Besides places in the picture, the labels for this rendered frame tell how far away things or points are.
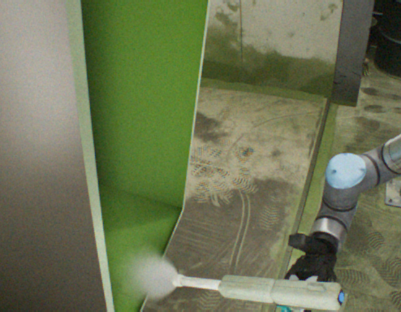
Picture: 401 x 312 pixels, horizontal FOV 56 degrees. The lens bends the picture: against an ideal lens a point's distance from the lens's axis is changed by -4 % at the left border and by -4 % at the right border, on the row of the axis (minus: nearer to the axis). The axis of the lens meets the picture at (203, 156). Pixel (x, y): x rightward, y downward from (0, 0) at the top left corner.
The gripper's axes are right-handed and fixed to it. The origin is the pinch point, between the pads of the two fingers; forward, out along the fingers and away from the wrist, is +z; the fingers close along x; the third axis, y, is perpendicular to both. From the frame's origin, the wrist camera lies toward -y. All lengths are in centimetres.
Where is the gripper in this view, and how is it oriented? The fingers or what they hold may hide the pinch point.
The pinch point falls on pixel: (292, 305)
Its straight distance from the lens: 90.0
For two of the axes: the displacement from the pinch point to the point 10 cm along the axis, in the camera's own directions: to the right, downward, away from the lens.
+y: 4.9, 7.9, 3.6
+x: -7.2, 1.4, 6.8
